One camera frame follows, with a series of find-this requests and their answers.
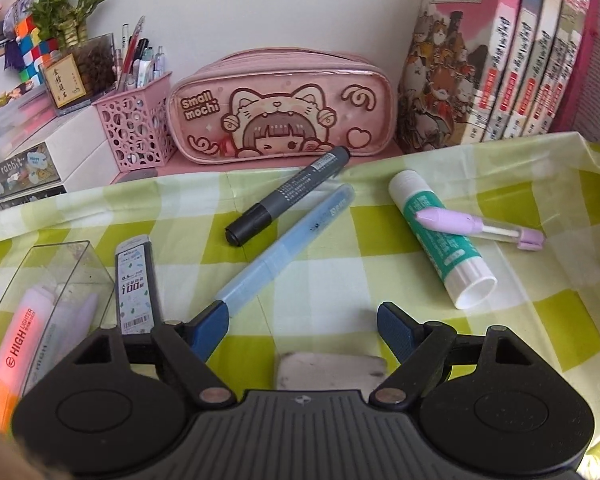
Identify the bunch of pens in holder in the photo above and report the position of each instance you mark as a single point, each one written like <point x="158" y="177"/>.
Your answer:
<point x="140" y="60"/>

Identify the colourful puzzle cube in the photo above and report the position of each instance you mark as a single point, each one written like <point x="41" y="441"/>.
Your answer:
<point x="32" y="50"/>

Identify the light blue marker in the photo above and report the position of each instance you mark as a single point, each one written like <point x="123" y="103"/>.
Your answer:
<point x="285" y="255"/>

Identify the green checkered tablecloth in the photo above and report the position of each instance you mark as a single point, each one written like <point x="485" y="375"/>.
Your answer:
<point x="330" y="270"/>

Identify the purple eraser pen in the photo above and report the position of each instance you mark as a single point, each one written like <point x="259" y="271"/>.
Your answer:
<point x="455" y="222"/>

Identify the blue spine book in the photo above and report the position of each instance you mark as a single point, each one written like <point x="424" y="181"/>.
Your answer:
<point x="522" y="60"/>

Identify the glass vase with label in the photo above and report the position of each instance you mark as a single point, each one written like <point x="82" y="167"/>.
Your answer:
<point x="80" y="75"/>

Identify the pink perforated pen holder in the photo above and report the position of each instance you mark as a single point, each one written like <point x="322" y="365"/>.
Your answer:
<point x="135" y="130"/>

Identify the clear lidded storage box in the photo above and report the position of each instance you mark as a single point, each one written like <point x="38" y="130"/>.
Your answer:
<point x="15" y="125"/>

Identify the small brown figurine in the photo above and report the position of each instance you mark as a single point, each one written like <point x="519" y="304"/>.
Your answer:
<point x="12" y="100"/>

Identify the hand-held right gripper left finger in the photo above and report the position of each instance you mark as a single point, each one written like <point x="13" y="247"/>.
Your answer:
<point x="212" y="325"/>

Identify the lucky bamboo plant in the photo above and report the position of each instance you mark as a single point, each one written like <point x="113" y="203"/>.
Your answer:
<point x="75" y="10"/>

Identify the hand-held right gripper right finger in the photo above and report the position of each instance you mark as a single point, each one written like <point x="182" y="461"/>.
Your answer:
<point x="395" y="330"/>

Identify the black marker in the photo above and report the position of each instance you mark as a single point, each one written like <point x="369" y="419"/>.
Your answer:
<point x="290" y="195"/>

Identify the pink cartoon pencil case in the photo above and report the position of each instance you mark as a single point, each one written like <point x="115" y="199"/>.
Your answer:
<point x="280" y="105"/>

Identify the pink illustrated book slipcase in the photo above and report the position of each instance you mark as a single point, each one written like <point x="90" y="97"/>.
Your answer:
<point x="440" y="85"/>

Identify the clear plastic organizer box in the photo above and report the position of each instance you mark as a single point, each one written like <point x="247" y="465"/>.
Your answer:
<point x="10" y="270"/>

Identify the pink spine book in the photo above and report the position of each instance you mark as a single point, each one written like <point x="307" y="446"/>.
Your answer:
<point x="567" y="60"/>
<point x="500" y="60"/>

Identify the cream spine book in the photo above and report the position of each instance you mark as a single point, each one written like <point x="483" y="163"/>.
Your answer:
<point x="545" y="60"/>

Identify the white drawer organizer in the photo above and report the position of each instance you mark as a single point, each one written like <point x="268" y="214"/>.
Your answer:
<point x="75" y="145"/>

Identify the purple tassel charm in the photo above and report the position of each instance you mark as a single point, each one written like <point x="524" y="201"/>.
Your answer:
<point x="17" y="10"/>

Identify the orange cap highlighter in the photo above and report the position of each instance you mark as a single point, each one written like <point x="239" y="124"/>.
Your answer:
<point x="15" y="350"/>

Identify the grey white eraser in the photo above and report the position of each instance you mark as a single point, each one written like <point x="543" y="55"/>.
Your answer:
<point x="330" y="372"/>

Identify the white green glue stick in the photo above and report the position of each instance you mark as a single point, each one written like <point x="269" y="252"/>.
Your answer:
<point x="445" y="245"/>

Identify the dark pencil lead case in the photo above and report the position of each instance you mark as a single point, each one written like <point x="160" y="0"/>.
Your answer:
<point x="137" y="285"/>

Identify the green cap highlighter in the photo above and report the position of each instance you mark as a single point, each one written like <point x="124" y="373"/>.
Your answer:
<point x="50" y="350"/>

